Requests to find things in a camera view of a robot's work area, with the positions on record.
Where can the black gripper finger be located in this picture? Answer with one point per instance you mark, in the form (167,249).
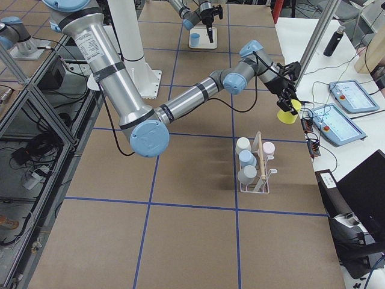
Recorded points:
(210,33)
(294,111)
(284,104)

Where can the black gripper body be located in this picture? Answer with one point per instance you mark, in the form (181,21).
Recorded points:
(207,20)
(277,87)

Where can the yellow cup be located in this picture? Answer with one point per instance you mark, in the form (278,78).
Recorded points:
(287,117)

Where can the light blue cup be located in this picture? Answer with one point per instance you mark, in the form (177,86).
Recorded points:
(194,39)
(246,158)

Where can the pink cup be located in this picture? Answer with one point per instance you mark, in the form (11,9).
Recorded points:
(268,149)

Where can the pale cream cup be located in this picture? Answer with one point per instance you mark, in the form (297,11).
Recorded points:
(242,144)

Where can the white grey cup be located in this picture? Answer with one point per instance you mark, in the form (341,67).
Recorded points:
(247,175)

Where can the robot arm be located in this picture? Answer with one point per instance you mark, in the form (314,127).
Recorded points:
(189,18)
(120,71)

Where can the cream plastic tray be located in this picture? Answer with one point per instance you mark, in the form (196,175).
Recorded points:
(204,40)

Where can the near teach pendant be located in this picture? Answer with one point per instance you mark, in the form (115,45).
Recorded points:
(335,126)

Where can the teach pendant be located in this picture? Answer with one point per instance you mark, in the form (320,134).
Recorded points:
(352,97)
(335,126)

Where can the far teach pendant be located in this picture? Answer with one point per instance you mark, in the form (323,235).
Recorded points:
(352,97)

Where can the black water bottle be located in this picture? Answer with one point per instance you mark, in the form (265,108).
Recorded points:
(334,41)

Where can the black laptop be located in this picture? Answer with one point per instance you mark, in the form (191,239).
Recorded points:
(363,191)

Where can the black power brick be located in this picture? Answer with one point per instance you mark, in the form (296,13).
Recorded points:
(54,76)

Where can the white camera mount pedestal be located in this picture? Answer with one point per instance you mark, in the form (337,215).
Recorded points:
(125,36)

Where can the white wire cup rack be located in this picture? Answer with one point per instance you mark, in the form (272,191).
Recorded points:
(261,182)

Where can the aluminium frame post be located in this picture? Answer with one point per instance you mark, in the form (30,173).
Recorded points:
(316,37)

